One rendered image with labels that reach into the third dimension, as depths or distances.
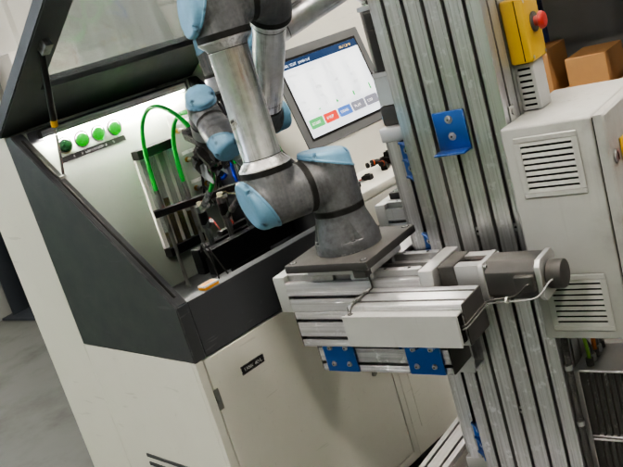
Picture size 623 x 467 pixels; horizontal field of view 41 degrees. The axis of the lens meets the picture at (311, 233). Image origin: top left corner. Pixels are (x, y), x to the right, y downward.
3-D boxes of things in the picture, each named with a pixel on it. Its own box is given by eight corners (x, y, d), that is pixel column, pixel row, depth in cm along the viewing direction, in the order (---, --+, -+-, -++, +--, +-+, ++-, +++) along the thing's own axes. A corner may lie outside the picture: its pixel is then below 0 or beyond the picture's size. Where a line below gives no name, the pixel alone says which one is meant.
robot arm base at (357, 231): (393, 230, 189) (382, 189, 187) (360, 256, 178) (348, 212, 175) (339, 234, 199) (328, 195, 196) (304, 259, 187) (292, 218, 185)
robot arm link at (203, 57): (223, 27, 212) (192, 37, 210) (237, 69, 215) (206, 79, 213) (219, 29, 219) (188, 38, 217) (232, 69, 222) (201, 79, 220)
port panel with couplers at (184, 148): (200, 204, 277) (171, 114, 269) (194, 204, 280) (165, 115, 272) (229, 190, 286) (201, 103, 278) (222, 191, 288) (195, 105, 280)
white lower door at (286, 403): (279, 578, 232) (204, 361, 215) (273, 575, 234) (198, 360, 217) (415, 452, 274) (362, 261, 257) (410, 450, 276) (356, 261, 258)
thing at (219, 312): (207, 357, 216) (187, 301, 212) (197, 355, 219) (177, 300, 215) (357, 262, 256) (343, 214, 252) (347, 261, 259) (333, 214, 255)
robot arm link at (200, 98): (192, 112, 197) (177, 88, 201) (197, 141, 207) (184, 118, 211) (222, 99, 199) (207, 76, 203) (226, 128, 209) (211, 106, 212)
